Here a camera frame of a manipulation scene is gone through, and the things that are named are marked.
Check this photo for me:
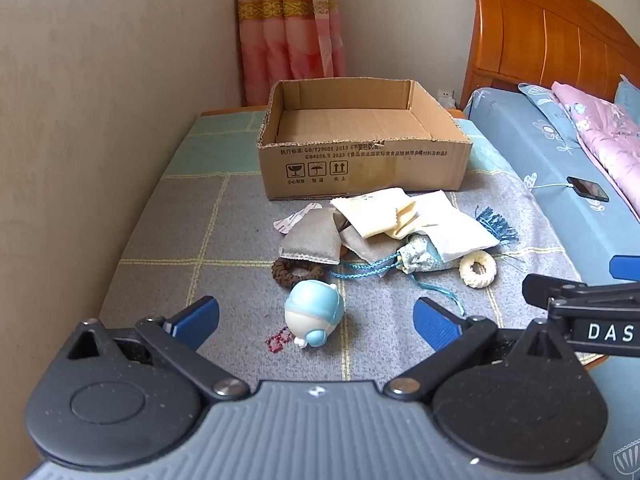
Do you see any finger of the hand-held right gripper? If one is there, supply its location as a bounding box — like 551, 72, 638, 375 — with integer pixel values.
610, 255, 640, 281
521, 274, 596, 311

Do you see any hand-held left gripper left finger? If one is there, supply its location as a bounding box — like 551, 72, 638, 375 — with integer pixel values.
67, 296, 251, 403

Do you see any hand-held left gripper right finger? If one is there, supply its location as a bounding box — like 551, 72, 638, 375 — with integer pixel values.
382, 297, 568, 403

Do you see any white hair scrunchie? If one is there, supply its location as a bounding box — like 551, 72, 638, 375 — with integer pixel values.
459, 251, 497, 289

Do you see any blue patterned sachet with tassel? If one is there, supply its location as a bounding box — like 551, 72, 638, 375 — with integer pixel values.
327, 204, 526, 317

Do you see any brown hair scrunchie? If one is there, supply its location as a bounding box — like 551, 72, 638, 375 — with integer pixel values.
271, 256, 323, 290

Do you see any white cloth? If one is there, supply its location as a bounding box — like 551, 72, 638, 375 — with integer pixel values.
400, 191, 501, 263

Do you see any grey sachet bag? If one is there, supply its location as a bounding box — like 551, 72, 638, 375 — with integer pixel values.
279, 208, 342, 266
340, 225, 401, 266

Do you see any blue and white plush toy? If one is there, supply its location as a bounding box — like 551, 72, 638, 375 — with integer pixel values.
265, 280, 346, 356

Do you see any cream cloth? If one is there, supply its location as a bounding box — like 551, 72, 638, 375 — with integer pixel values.
330, 187, 418, 240

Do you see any cardboard box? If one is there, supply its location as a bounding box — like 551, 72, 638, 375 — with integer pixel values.
256, 78, 473, 202

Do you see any grey and green plaid blanket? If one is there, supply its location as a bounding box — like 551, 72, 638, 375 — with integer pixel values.
97, 110, 608, 386

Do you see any black smartphone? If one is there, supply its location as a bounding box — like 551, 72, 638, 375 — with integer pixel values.
566, 176, 611, 203

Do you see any pink floral quilt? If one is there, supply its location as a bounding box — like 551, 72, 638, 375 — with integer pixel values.
551, 81, 640, 213

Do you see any blue floral bedsheet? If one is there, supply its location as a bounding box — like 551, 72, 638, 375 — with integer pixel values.
461, 81, 640, 480

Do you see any white paper tag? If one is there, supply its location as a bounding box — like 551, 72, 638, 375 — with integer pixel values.
273, 202, 323, 234

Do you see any blue pillow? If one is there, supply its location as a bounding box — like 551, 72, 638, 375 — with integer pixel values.
614, 75, 640, 121

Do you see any wooden bed headboard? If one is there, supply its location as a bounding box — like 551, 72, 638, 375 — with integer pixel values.
460, 0, 640, 111

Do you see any pink patterned curtain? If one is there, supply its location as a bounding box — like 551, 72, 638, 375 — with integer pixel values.
235, 0, 347, 107

